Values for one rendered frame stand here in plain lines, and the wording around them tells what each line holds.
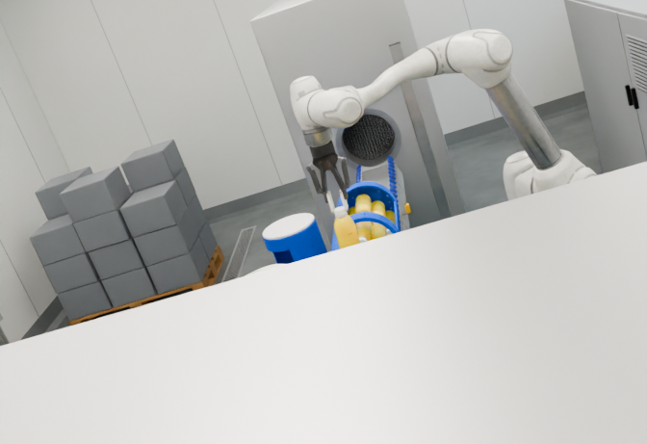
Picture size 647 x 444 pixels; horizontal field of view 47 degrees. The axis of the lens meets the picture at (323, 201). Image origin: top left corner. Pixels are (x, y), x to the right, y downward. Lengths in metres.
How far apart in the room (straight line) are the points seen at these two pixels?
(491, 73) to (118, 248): 4.28
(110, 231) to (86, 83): 2.34
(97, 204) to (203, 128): 2.10
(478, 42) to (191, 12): 5.49
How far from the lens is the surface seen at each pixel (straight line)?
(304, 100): 2.25
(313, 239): 3.72
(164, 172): 6.30
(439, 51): 2.54
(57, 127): 8.28
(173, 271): 6.15
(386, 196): 3.40
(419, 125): 3.87
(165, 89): 7.84
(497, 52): 2.40
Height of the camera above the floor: 2.22
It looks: 17 degrees down
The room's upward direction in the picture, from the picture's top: 20 degrees counter-clockwise
